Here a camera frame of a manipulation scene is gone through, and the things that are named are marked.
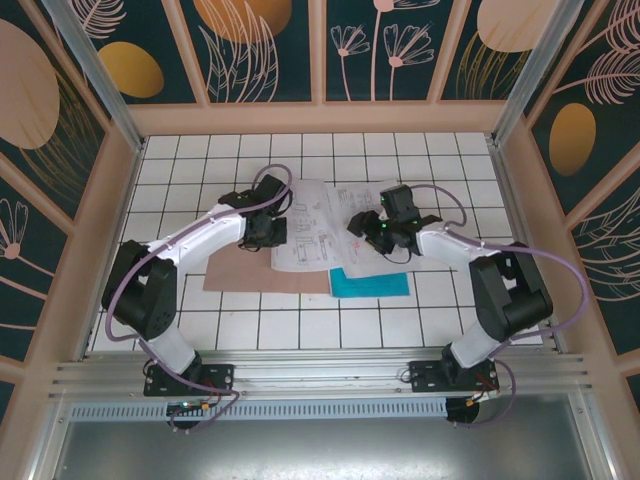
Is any slotted grey cable duct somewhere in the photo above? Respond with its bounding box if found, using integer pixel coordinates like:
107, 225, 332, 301
69, 398, 450, 422

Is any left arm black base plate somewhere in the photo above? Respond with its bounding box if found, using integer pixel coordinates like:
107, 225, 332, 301
143, 362, 236, 399

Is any orange wire connector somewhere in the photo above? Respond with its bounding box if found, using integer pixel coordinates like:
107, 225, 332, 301
464, 388, 501, 407

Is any aluminium front rail frame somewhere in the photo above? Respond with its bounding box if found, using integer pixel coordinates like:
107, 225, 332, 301
49, 349, 594, 401

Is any small circuit board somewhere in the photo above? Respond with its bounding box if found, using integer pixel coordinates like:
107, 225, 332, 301
167, 398, 215, 417

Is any brown paper folder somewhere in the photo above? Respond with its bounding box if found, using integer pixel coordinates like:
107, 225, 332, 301
202, 244, 334, 293

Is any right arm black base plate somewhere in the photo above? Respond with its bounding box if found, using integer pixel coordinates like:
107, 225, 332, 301
408, 359, 501, 396

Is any grey metal sheet tray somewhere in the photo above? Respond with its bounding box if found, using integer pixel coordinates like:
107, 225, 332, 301
29, 392, 619, 480

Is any teal paper sheet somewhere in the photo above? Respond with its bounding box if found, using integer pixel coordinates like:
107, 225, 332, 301
328, 267, 411, 299

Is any aluminium side rail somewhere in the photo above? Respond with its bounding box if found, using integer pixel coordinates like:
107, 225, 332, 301
77, 137, 149, 362
487, 132, 569, 352

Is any aluminium corner post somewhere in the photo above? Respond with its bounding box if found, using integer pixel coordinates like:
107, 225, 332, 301
492, 0, 569, 146
42, 0, 147, 154

